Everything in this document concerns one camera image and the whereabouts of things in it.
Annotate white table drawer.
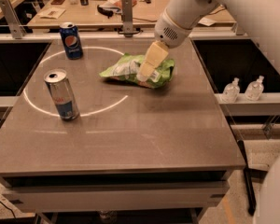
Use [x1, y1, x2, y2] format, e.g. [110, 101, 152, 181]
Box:
[4, 181, 229, 213]

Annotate blue Pepsi can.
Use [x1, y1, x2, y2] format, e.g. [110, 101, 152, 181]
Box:
[60, 22, 83, 60]

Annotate white paper card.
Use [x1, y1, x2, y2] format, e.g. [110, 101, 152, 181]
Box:
[39, 7, 65, 19]

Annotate clear sanitizer bottle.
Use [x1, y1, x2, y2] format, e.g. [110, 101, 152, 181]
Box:
[221, 77, 240, 103]
[245, 76, 264, 101]

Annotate clear sanitizer bottle right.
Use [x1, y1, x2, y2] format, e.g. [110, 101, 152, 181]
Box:
[245, 76, 264, 101]

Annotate grey metal bracket left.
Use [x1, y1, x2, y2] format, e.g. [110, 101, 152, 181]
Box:
[0, 0, 26, 39]

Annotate brown phone on desk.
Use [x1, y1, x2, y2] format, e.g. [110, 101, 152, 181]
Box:
[51, 0, 65, 5]

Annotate black sunglasses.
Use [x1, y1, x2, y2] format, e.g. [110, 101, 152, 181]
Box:
[97, 6, 121, 18]

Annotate black cable on desk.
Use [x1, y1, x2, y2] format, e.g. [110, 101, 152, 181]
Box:
[133, 5, 227, 23]

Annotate grey metal bracket right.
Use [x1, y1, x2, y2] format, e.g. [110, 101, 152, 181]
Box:
[231, 22, 245, 35]

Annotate clear sanitizer bottle left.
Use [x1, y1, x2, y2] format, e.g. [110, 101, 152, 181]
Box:
[221, 77, 240, 103]

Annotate grey metal bracket middle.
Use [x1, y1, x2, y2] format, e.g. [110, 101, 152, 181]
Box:
[119, 0, 136, 37]

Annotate silver blue Red Bull can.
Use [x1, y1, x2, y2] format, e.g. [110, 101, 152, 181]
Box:
[44, 69, 79, 120]

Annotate green rice chip bag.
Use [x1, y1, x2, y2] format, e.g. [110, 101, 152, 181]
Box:
[99, 53, 175, 89]

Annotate grey metal bracket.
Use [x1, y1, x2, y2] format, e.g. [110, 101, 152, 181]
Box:
[0, 0, 26, 39]
[119, 0, 136, 37]
[231, 22, 245, 35]

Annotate white paper sheet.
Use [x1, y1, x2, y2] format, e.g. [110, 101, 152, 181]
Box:
[199, 18, 216, 27]

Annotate black floor pole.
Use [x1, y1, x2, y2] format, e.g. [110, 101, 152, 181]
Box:
[237, 140, 257, 216]

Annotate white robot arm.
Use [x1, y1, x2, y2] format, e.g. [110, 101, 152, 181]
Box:
[137, 0, 280, 81]

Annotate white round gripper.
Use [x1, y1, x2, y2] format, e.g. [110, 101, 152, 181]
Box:
[136, 8, 193, 82]

